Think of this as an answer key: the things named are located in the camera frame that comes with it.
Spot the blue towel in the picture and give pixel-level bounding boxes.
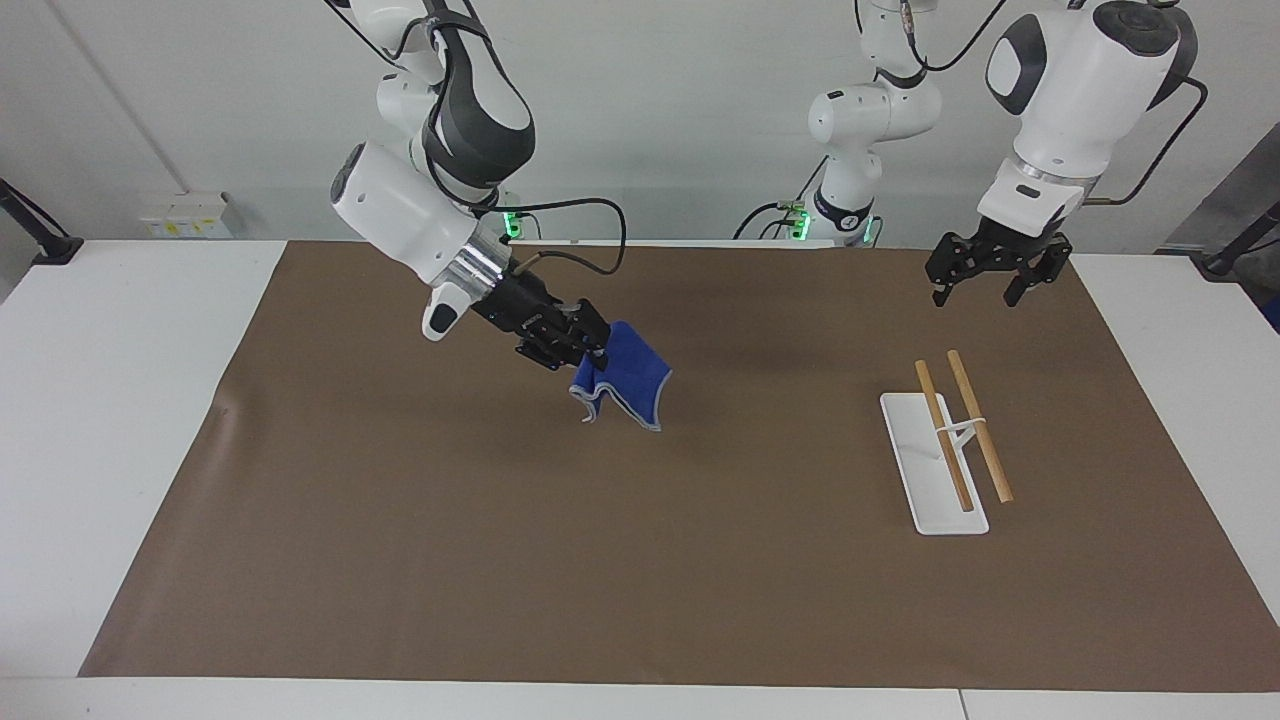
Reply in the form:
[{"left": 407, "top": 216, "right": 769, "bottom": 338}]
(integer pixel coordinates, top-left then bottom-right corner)
[{"left": 567, "top": 320, "right": 674, "bottom": 434}]

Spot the white wall socket box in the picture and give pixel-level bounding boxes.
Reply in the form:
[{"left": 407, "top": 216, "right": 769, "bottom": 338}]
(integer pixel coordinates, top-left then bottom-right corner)
[{"left": 138, "top": 191, "right": 234, "bottom": 240}]

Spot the white rack with wooden rods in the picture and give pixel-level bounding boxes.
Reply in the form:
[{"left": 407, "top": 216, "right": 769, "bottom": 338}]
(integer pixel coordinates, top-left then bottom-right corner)
[{"left": 879, "top": 349, "right": 1015, "bottom": 537}]

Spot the black stand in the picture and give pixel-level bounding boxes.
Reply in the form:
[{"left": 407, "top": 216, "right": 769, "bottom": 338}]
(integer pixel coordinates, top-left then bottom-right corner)
[
  {"left": 1198, "top": 199, "right": 1280, "bottom": 279},
  {"left": 0, "top": 177, "right": 85, "bottom": 267}
]

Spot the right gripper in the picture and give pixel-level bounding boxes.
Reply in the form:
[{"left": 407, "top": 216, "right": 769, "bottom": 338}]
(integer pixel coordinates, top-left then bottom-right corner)
[{"left": 470, "top": 262, "right": 612, "bottom": 374}]

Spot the black cable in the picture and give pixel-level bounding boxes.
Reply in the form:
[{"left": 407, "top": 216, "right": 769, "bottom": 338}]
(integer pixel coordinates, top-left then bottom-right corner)
[
  {"left": 732, "top": 155, "right": 832, "bottom": 242},
  {"left": 468, "top": 196, "right": 629, "bottom": 278},
  {"left": 1084, "top": 72, "right": 1210, "bottom": 209}
]

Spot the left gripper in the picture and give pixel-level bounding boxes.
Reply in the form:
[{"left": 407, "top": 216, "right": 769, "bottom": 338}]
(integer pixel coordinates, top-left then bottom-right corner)
[{"left": 924, "top": 215, "right": 1075, "bottom": 309}]

